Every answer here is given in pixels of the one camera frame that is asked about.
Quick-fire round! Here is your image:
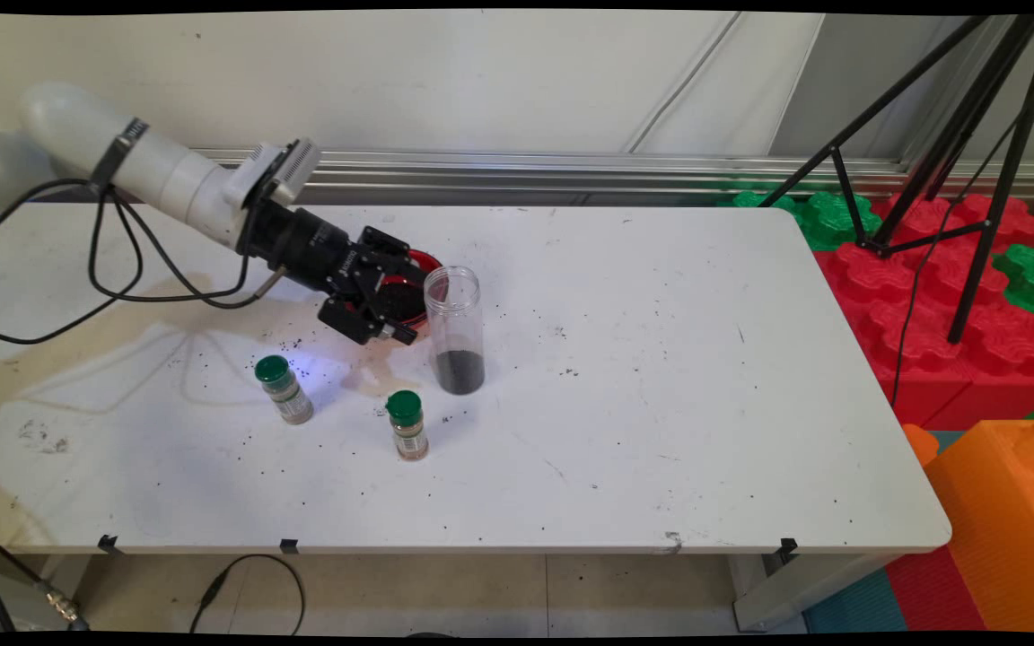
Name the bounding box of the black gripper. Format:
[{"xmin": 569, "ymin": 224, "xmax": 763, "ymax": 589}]
[{"xmin": 243, "ymin": 199, "xmax": 434, "ymax": 347}]

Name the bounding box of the clear plastic jar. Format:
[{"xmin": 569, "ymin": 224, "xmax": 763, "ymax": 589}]
[{"xmin": 424, "ymin": 266, "xmax": 487, "ymax": 396}]

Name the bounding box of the red bowl with black grains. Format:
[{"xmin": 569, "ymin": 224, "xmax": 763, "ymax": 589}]
[{"xmin": 372, "ymin": 249, "xmax": 446, "ymax": 340}]

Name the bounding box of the green capped spice bottle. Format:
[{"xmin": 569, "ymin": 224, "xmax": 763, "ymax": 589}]
[
  {"xmin": 254, "ymin": 355, "xmax": 315, "ymax": 425},
  {"xmin": 386, "ymin": 390, "xmax": 431, "ymax": 462}
]

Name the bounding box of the white table leg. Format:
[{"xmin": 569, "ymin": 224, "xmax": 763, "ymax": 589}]
[
  {"xmin": 0, "ymin": 554, "xmax": 94, "ymax": 633},
  {"xmin": 731, "ymin": 549, "xmax": 906, "ymax": 634}
]

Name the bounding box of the teal floor mat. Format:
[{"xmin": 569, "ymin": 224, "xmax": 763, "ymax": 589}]
[{"xmin": 802, "ymin": 567, "xmax": 909, "ymax": 634}]

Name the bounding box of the red floor mat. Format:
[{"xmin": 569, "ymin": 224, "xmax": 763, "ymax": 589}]
[{"xmin": 883, "ymin": 546, "xmax": 990, "ymax": 634}]

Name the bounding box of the black tripod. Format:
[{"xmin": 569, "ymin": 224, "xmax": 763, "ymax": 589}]
[{"xmin": 755, "ymin": 13, "xmax": 1034, "ymax": 346}]

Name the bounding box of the large orange foam block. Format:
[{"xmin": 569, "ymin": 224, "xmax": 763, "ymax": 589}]
[{"xmin": 925, "ymin": 415, "xmax": 1034, "ymax": 634}]

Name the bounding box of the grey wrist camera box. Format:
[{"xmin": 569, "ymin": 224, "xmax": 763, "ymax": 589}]
[{"xmin": 224, "ymin": 138, "xmax": 323, "ymax": 210}]

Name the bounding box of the aluminium rail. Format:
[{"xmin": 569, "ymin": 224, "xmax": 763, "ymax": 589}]
[{"xmin": 185, "ymin": 146, "xmax": 1034, "ymax": 209}]

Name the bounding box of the black arm strap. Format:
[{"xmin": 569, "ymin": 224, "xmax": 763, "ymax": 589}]
[{"xmin": 89, "ymin": 118, "xmax": 151, "ymax": 195}]

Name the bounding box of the black floor cable loop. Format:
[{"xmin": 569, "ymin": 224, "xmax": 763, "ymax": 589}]
[{"xmin": 188, "ymin": 554, "xmax": 307, "ymax": 636}]

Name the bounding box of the black cable with metal connector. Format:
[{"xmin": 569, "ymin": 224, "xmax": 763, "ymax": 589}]
[{"xmin": 0, "ymin": 519, "xmax": 92, "ymax": 634}]

